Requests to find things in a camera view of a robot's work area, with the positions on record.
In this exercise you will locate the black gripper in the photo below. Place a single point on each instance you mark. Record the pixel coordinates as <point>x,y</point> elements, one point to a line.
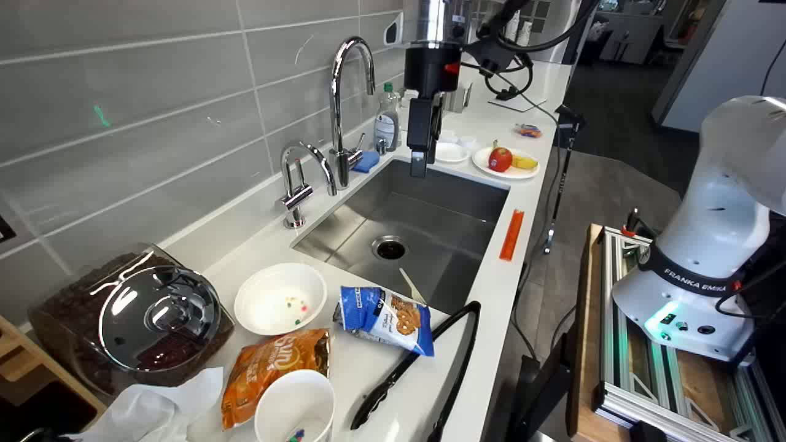
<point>430,75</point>

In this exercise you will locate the blue pretzel snack packet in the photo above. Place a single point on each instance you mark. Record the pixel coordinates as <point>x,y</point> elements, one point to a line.
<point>385,321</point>

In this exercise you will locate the wide white bowl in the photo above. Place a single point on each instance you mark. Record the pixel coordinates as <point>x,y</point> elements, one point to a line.
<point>279,297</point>

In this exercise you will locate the orange snack packet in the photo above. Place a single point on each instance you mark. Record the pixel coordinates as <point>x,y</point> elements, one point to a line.
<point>266,371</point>

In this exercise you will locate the clear soap bottle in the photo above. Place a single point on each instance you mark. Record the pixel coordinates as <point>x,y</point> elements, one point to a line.
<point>386,126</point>

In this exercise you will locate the blue sponge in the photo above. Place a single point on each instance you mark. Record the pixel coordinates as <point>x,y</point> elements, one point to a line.
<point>366,160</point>

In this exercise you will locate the white plate with fruit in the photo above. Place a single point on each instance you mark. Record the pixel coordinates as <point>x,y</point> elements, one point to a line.
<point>483,162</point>

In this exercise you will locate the red apple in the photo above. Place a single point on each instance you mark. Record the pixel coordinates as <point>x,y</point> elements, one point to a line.
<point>499,159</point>

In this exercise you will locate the stainless steel sink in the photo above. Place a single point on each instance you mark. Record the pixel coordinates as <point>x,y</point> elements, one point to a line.
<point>434,221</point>

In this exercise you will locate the tall chrome faucet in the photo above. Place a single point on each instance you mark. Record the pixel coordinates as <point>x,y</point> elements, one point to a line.
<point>337,113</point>

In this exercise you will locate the yellow fruit piece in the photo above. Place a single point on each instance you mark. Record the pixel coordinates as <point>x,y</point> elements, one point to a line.
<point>524,162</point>

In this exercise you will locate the small red item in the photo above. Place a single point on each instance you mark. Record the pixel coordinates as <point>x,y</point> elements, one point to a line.
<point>529,130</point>

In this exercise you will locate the sink drain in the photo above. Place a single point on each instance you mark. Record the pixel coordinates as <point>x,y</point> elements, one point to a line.
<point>390,248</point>

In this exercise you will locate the black kitchen tongs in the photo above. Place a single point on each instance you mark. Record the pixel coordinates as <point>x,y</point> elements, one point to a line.
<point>425,345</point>

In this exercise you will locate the wooden base board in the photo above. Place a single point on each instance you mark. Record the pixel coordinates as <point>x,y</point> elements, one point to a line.
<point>584,345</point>

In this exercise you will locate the tall white cup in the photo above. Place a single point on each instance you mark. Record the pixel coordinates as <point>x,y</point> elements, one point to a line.
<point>293,408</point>

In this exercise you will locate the glass pot lid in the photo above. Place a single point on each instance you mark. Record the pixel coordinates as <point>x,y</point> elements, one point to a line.
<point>160,321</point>

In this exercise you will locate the wooden rack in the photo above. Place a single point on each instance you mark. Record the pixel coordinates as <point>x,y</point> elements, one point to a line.
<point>26,360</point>

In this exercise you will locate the black camera stand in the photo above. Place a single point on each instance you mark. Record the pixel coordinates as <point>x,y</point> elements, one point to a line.
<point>567,137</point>

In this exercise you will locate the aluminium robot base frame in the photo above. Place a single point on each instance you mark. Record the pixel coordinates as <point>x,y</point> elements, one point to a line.
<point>640,393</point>

